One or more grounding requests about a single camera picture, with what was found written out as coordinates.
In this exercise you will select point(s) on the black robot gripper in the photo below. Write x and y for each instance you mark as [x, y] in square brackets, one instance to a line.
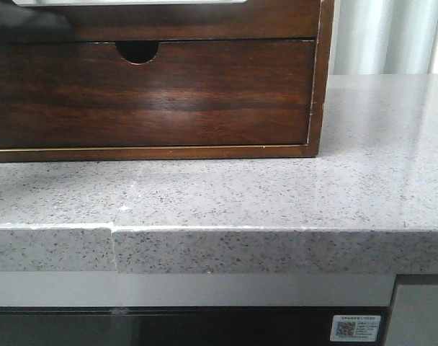
[17, 23]

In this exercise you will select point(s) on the wooden drawer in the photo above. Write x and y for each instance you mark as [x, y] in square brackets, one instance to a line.
[233, 20]
[192, 93]

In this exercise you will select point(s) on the black glass appliance door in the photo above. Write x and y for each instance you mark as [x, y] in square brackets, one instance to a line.
[233, 325]

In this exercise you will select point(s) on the grey panel under countertop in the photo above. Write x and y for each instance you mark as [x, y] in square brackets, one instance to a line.
[89, 289]

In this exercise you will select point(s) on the white curtain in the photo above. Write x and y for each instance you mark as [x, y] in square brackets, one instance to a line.
[384, 37]

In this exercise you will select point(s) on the white QR code sticker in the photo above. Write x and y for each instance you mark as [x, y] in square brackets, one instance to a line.
[355, 328]

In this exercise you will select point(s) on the grey cabinet door panel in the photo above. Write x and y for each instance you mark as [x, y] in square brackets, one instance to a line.
[414, 311]

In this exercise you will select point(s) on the dark wooden drawer cabinet frame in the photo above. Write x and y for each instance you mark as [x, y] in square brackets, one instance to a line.
[141, 51]

